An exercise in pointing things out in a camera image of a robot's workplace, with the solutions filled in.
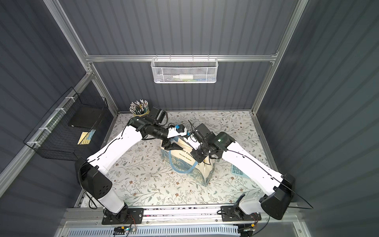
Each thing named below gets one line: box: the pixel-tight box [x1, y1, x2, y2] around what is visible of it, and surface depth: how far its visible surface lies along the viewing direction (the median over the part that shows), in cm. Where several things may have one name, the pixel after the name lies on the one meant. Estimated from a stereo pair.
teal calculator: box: [230, 163, 250, 179], surface depth 88 cm
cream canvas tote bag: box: [161, 136, 216, 186], surface depth 83 cm
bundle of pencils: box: [129, 99, 149, 115], surface depth 103 cm
